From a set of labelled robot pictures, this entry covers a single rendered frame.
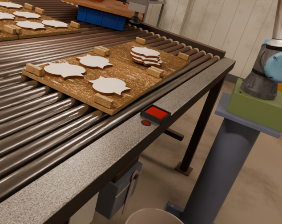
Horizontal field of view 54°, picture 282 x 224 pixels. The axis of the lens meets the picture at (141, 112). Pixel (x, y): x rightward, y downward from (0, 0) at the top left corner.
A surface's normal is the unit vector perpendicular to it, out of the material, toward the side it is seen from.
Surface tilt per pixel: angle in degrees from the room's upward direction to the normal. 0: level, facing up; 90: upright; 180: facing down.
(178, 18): 90
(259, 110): 90
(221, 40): 90
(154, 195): 0
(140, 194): 0
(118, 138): 0
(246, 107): 90
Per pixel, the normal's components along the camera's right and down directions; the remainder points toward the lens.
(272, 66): -0.23, 0.50
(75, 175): 0.24, -0.86
